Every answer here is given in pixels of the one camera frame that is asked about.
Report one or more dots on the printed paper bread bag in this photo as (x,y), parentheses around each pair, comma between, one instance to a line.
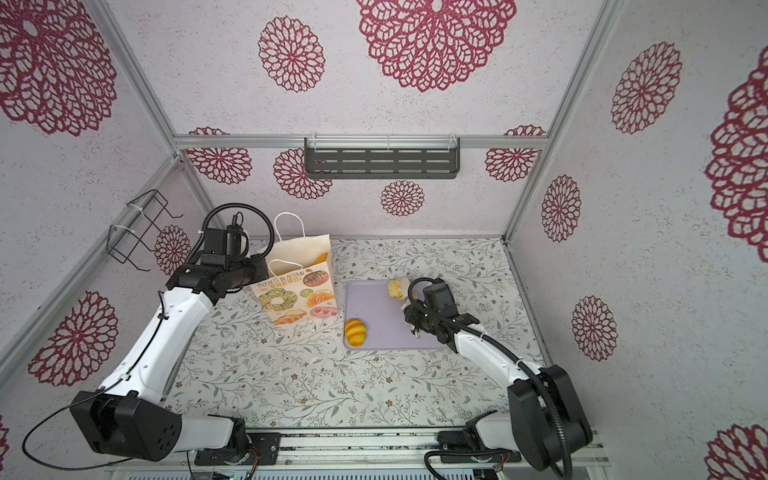
(297,290)

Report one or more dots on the lavender plastic tray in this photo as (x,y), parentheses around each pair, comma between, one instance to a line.
(384,319)

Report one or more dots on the small striped croissant bun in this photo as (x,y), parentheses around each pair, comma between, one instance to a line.
(355,332)

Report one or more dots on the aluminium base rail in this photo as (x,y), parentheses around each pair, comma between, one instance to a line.
(385,453)

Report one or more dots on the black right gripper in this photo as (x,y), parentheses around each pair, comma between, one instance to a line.
(412,314)

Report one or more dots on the black wire wall rack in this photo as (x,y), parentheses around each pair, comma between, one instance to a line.
(126,237)

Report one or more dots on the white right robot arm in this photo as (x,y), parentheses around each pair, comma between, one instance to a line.
(544,423)

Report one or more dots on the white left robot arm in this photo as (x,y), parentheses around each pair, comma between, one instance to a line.
(124,417)

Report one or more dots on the metal tongs with white tips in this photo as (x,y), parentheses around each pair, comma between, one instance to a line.
(411,313)

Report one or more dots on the dark grey wall shelf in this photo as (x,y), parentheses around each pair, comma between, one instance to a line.
(386,159)

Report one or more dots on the pale crusty bread roll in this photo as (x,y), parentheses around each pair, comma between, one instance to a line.
(398,288)

